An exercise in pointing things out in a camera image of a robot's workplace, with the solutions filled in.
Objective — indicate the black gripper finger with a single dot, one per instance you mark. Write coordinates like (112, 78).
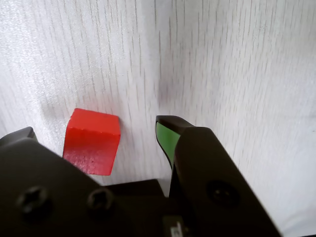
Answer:
(49, 197)

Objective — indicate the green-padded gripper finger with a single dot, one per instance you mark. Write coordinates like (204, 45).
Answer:
(209, 172)

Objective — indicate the red wooden cube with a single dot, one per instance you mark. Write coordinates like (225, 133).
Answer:
(91, 140)

